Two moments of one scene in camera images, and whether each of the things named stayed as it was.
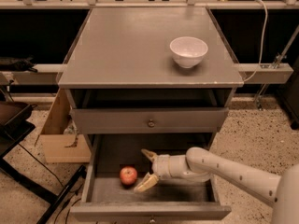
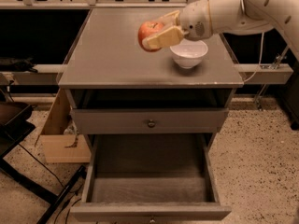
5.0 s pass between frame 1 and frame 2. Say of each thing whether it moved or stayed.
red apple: moved
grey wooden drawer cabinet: stayed
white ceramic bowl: stayed
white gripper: moved
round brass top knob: stayed
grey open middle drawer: stayed
